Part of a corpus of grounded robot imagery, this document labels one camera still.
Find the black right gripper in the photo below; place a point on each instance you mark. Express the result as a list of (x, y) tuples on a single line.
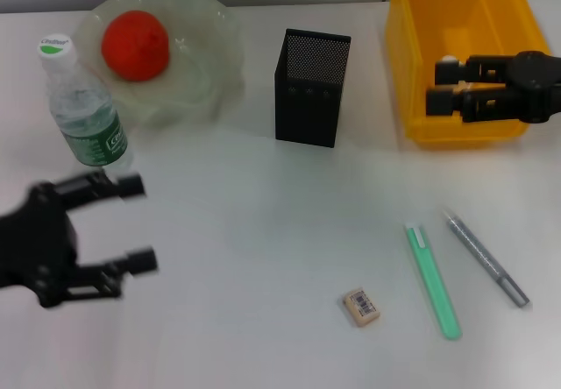
[(537, 86)]

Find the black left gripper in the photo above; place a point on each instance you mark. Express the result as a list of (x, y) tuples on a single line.
[(39, 244)]

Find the white paper ball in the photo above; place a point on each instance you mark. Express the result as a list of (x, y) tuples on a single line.
[(448, 59)]

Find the clear bottle with green label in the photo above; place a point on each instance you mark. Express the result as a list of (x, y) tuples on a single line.
[(87, 122)]

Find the grey pen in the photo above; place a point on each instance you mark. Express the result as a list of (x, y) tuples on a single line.
[(486, 257)]

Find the red tomato toy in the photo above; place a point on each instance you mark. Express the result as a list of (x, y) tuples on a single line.
[(136, 45)]

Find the green pen with white cap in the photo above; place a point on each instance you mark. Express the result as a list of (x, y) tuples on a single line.
[(431, 275)]

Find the beige eraser with barcode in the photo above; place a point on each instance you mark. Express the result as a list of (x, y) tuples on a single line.
[(361, 308)]

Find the black mesh pen holder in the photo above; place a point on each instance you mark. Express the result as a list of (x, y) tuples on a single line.
[(307, 113)]

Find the clear glass fruit plate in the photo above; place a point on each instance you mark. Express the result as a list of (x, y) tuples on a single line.
[(197, 86)]

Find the yellow plastic bin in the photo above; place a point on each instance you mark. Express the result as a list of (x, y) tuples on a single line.
[(464, 21)]

